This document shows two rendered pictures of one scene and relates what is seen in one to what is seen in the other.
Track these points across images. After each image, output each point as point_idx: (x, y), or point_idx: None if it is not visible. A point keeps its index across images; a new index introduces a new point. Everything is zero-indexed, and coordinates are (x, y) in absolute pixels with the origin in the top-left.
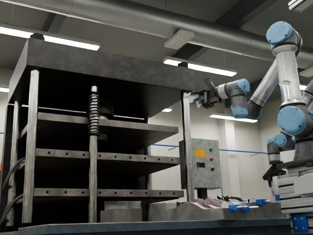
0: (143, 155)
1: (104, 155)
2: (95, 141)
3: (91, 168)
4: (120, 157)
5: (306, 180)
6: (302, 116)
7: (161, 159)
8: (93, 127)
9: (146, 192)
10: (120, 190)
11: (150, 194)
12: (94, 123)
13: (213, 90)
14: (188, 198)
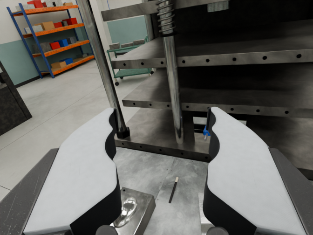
0: (261, 52)
1: (190, 59)
2: (169, 46)
3: (169, 83)
4: (216, 61)
5: None
6: None
7: (305, 55)
8: (161, 25)
9: (258, 108)
10: (215, 105)
11: (265, 113)
12: (163, 16)
13: None
14: None
